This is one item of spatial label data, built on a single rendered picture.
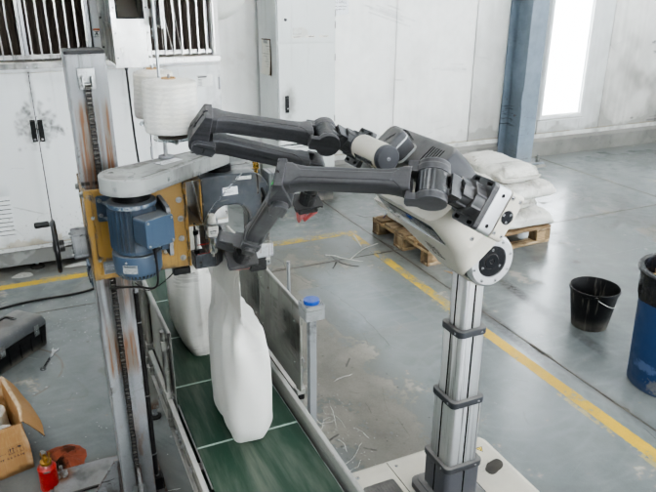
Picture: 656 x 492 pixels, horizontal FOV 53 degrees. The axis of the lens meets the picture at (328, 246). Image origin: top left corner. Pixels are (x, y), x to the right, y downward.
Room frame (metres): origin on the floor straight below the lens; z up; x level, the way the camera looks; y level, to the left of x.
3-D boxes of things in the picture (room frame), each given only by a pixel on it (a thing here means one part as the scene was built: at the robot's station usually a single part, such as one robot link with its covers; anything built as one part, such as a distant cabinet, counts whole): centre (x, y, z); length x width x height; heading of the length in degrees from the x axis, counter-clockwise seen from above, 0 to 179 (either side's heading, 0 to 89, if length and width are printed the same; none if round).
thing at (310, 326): (2.22, 0.06, 0.39); 0.03 x 0.03 x 0.78; 25
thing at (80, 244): (2.07, 0.84, 1.14); 0.11 x 0.06 x 0.11; 25
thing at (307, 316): (2.22, 0.06, 0.81); 0.08 x 0.08 x 0.06; 25
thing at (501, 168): (5.29, -1.38, 0.56); 0.67 x 0.43 x 0.15; 25
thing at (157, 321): (2.64, 0.81, 0.54); 1.05 x 0.02 x 0.41; 25
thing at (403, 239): (5.13, -1.09, 0.07); 1.20 x 0.82 x 0.14; 117
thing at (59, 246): (2.04, 0.91, 1.13); 0.18 x 0.11 x 0.18; 25
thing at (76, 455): (2.34, 1.15, 0.02); 0.22 x 0.18 x 0.04; 25
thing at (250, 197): (2.34, 0.38, 1.21); 0.30 x 0.25 x 0.30; 25
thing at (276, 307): (2.86, 0.32, 0.54); 1.05 x 0.02 x 0.41; 25
